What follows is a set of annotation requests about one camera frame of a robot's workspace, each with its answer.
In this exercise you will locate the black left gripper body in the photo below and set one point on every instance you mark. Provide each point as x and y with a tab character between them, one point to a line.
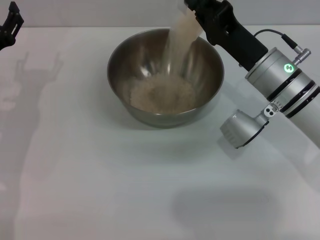
5	38

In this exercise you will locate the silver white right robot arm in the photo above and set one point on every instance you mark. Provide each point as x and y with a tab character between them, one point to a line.
280	100

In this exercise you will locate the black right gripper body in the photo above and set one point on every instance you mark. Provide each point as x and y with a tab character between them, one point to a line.
232	40

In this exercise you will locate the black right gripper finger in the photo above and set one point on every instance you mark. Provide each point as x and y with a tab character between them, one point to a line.
203	27
202	5

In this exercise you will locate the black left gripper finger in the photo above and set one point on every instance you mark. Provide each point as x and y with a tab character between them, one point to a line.
13	21

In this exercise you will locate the clear plastic measuring cup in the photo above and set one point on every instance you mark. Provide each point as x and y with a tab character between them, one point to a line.
187	22

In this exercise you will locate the stainless steel mixing bowl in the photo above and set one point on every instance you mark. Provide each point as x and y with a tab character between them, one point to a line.
207	75

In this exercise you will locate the white rice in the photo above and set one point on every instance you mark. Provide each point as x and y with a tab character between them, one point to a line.
162	93

